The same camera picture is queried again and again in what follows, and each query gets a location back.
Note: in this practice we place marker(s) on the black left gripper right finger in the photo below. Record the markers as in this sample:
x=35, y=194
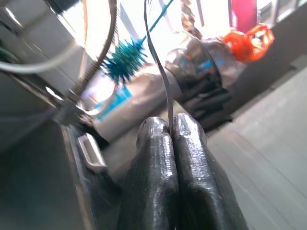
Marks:
x=199, y=179

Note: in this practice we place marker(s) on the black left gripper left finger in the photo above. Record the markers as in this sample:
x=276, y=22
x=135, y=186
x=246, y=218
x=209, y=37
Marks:
x=151, y=179

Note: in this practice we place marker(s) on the stainless steel fork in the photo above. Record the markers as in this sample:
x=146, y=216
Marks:
x=156, y=55

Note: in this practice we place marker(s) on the small white scrub brush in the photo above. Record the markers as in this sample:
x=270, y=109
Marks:
x=92, y=153

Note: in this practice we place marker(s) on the white bottle blue label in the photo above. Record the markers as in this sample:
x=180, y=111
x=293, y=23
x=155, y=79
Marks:
x=134, y=103

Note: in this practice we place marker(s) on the blue bottle brush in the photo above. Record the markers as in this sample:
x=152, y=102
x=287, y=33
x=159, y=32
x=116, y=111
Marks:
x=127, y=60

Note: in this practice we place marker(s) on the orange mesh bag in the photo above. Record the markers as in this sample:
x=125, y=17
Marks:
x=249, y=43

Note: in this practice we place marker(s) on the white looped water tube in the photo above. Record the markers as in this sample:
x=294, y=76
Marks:
x=36, y=68

